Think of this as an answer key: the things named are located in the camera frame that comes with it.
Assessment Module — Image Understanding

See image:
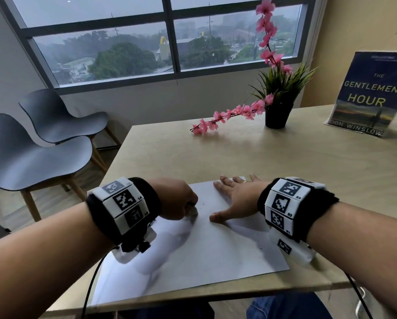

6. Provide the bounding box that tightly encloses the person's left hand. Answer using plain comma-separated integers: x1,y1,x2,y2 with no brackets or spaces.
149,177,199,222

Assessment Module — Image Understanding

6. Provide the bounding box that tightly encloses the person's right hand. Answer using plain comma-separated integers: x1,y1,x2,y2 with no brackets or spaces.
209,173,272,225

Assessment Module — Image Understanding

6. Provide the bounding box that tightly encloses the white paper sheet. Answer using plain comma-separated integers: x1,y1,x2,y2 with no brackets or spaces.
90,177,290,306

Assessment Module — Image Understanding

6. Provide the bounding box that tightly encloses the person's right forearm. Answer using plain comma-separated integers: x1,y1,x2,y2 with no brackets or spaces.
306,200,397,319

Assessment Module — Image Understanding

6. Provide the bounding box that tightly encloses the person's left forearm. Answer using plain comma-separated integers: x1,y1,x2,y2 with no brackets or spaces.
0,202,117,319

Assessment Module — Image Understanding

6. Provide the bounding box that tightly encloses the black flower pot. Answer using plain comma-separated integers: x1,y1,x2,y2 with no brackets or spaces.
264,102,294,130

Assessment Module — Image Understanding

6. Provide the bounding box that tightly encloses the pink artificial blossom branch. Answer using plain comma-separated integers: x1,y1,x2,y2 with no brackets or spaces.
190,93,275,136
255,0,294,75

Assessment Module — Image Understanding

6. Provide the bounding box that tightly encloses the green artificial grass plant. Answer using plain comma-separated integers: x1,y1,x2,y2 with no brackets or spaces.
248,62,319,108

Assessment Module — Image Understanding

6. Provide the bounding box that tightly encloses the dark blue paperback book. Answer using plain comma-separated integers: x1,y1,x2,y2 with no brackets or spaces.
324,51,397,138

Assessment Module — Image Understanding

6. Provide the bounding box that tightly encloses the dark framed window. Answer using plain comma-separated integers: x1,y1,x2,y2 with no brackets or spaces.
0,0,319,95

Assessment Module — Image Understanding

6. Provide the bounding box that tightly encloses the grey chair with wooden legs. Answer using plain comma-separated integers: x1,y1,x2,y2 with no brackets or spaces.
0,113,93,223
18,88,122,173

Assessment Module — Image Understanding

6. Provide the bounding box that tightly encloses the right wrist marker band camera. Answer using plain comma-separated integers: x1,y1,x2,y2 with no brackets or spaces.
257,176,340,267

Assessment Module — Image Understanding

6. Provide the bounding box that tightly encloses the wrist marker band camera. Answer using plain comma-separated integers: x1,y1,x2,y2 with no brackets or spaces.
86,177,163,265
257,176,340,267

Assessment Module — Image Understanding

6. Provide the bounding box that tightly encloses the left wrist marker band camera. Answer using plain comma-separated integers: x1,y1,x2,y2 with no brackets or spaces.
86,177,163,265

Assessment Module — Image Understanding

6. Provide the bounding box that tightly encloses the black cable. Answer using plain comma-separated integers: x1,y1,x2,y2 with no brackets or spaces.
81,247,120,319
344,272,374,319

